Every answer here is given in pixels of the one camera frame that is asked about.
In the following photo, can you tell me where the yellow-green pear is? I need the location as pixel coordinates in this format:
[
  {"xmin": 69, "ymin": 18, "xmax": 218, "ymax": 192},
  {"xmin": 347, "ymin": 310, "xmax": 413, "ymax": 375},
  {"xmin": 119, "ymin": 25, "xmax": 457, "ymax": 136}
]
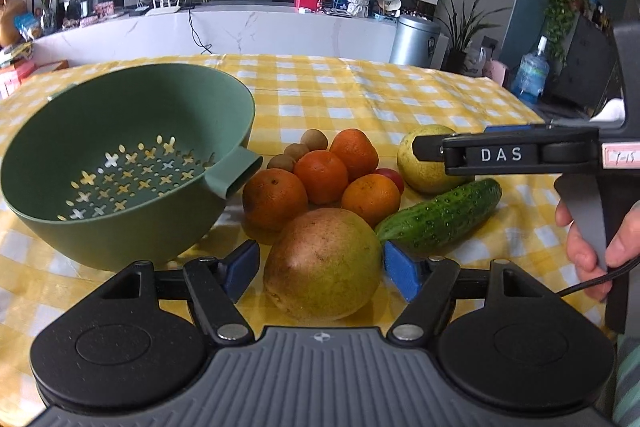
[{"xmin": 397, "ymin": 124, "xmax": 474, "ymax": 195}]

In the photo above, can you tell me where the green cucumber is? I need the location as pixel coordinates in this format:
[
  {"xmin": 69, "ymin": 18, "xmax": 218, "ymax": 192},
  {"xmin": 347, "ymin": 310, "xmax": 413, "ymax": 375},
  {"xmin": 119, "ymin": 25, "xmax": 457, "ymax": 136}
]
[{"xmin": 375, "ymin": 178, "xmax": 502, "ymax": 256}]

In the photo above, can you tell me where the red cherry tomato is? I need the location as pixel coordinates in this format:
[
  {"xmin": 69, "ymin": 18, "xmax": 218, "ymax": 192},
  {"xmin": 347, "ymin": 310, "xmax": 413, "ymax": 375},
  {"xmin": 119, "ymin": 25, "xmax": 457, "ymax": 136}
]
[{"xmin": 375, "ymin": 168, "xmax": 405, "ymax": 194}]

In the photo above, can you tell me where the orange tangerine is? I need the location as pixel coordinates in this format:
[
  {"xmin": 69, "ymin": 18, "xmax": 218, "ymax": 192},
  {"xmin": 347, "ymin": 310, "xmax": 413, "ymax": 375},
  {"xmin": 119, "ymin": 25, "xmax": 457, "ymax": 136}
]
[
  {"xmin": 294, "ymin": 150, "xmax": 349, "ymax": 206},
  {"xmin": 341, "ymin": 173, "xmax": 401, "ymax": 228},
  {"xmin": 330, "ymin": 128, "xmax": 378, "ymax": 182},
  {"xmin": 242, "ymin": 168, "xmax": 309, "ymax": 232}
]

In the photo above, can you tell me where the large red-green pear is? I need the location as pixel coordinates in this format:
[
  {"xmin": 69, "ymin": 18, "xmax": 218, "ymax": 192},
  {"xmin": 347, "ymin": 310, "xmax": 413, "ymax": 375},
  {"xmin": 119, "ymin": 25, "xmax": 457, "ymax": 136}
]
[{"xmin": 262, "ymin": 208, "xmax": 383, "ymax": 322}]

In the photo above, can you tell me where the brown longan back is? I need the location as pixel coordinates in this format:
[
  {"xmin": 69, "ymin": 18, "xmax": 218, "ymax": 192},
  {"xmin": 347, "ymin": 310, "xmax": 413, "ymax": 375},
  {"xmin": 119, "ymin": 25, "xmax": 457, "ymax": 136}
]
[{"xmin": 299, "ymin": 129, "xmax": 329, "ymax": 152}]

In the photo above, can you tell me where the green colander bowl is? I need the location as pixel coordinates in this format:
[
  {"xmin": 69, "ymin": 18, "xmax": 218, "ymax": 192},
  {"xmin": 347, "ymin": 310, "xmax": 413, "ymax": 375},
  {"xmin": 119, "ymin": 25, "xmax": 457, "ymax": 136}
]
[{"xmin": 1, "ymin": 64, "xmax": 262, "ymax": 271}]

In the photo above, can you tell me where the person's right hand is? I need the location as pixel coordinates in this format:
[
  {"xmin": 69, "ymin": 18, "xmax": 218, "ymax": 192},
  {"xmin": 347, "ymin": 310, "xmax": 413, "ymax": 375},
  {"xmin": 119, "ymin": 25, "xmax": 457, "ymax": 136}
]
[{"xmin": 554, "ymin": 200, "xmax": 640, "ymax": 282}]

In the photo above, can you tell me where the blue water jug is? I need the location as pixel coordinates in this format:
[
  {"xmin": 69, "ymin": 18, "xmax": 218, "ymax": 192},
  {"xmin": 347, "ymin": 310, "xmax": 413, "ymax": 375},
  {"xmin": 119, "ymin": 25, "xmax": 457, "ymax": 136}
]
[{"xmin": 510, "ymin": 36, "xmax": 550, "ymax": 103}]

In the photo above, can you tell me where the potted plant right floor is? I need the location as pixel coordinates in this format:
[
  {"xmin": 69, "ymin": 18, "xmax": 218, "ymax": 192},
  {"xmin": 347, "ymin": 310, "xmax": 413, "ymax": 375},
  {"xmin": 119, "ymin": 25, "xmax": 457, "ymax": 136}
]
[{"xmin": 436, "ymin": 0, "xmax": 510, "ymax": 74}]

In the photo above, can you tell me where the silver pedal trash can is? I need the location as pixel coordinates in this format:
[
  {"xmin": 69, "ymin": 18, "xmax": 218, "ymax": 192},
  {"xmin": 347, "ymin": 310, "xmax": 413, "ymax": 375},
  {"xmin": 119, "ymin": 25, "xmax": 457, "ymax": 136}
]
[{"xmin": 390, "ymin": 14, "xmax": 440, "ymax": 68}]

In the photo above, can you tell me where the yellow white checkered tablecloth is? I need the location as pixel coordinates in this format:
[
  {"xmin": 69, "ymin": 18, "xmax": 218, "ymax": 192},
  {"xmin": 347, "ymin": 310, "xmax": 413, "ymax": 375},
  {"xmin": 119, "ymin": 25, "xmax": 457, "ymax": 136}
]
[{"xmin": 1, "ymin": 54, "xmax": 578, "ymax": 426}]

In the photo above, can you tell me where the white marble tv cabinet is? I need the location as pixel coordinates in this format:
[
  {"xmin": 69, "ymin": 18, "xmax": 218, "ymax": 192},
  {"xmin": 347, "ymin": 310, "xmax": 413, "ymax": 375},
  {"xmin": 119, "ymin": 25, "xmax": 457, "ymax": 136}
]
[{"xmin": 34, "ymin": 5, "xmax": 395, "ymax": 66}]

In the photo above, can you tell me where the white wifi router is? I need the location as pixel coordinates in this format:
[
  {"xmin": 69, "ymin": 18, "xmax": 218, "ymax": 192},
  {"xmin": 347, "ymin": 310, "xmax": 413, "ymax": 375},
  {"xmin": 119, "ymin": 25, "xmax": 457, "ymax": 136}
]
[{"xmin": 145, "ymin": 0, "xmax": 181, "ymax": 16}]

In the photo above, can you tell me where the brown gourd vase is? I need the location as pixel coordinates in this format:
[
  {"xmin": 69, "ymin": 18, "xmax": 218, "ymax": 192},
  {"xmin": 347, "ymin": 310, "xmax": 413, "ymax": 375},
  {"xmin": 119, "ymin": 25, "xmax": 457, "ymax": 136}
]
[{"xmin": 0, "ymin": 0, "xmax": 27, "ymax": 48}]

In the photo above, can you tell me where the black power cable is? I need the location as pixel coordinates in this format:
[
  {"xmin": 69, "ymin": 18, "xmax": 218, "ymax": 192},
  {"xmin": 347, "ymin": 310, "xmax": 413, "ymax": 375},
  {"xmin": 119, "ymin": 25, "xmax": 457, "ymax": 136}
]
[{"xmin": 186, "ymin": 8, "xmax": 215, "ymax": 56}]

